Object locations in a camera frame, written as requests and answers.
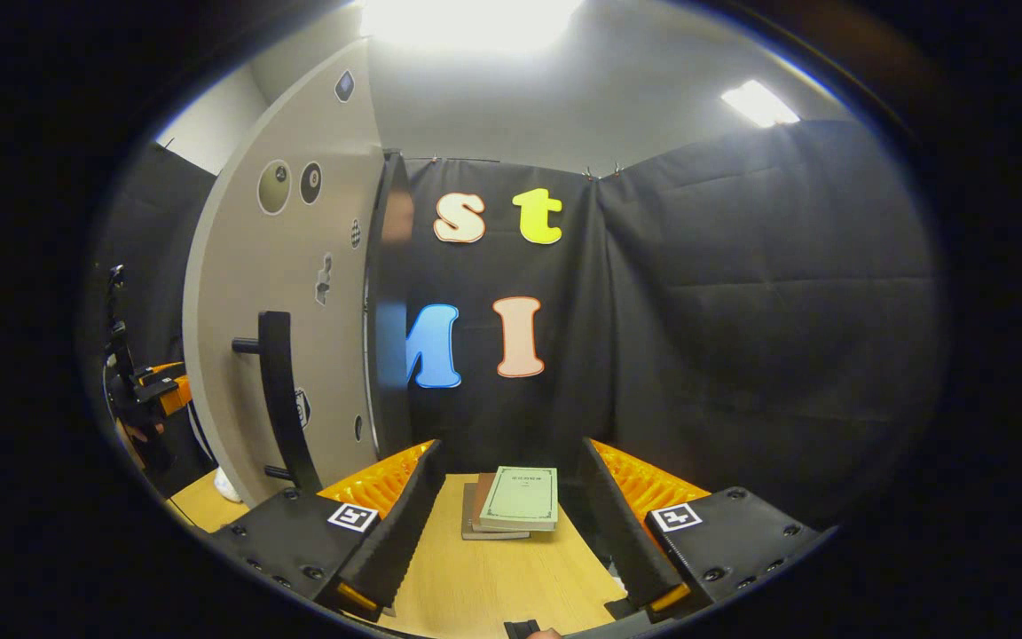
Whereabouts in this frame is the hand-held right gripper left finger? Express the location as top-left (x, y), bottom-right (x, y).
top-left (207, 439), bottom-right (447, 622)

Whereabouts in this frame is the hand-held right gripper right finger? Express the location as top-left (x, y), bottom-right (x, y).
top-left (580, 438), bottom-right (831, 624)

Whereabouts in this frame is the black cabinet door handle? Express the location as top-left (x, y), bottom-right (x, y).
top-left (232, 311), bottom-right (324, 494)

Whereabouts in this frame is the beige cabinet door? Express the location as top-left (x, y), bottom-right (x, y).
top-left (183, 40), bottom-right (385, 509)

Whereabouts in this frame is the grey cabinet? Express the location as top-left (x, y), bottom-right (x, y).
top-left (365, 151), bottom-right (416, 460)

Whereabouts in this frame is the brown book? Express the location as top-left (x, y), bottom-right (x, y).
top-left (473, 472), bottom-right (531, 534)

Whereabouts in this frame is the green notebook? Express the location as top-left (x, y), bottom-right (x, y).
top-left (479, 466), bottom-right (559, 533)

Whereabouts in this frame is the black backdrop cloth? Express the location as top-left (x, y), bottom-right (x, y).
top-left (76, 120), bottom-right (951, 526)

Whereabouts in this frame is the small ceiling light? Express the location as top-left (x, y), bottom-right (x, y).
top-left (721, 80), bottom-right (801, 128)

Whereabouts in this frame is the large ceiling light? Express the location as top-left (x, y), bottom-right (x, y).
top-left (360, 0), bottom-right (585, 54)

